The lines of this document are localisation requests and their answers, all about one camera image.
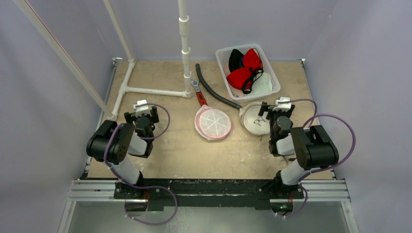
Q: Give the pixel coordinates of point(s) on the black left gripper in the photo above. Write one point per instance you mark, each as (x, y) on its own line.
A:
(153, 118)

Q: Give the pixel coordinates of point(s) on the pale green bra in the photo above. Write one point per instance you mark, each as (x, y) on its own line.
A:
(262, 85)

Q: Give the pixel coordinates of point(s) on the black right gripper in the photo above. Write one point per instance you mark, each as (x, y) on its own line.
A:
(274, 112)

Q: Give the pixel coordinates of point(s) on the red bra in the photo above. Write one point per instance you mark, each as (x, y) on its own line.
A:
(244, 78)

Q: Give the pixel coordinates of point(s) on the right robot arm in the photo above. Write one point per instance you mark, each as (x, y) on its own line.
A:
(312, 147)

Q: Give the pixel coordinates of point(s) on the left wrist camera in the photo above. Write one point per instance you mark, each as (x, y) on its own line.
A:
(141, 106)

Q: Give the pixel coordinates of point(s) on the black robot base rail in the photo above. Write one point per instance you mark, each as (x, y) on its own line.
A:
(259, 194)

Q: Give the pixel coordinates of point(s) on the red-handled adjustable wrench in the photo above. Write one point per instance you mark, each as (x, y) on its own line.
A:
(200, 97)

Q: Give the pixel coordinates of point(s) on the black bra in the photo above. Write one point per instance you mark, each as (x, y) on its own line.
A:
(235, 60)

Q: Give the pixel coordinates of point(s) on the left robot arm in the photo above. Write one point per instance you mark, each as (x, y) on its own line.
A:
(134, 138)

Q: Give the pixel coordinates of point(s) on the white plastic basket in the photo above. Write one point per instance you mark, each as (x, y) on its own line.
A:
(223, 55)

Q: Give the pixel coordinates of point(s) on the pink bra in basket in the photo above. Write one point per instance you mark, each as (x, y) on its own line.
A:
(237, 93)

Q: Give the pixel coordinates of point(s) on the pink-rimmed mesh laundry bag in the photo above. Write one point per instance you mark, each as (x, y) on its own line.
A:
(212, 124)

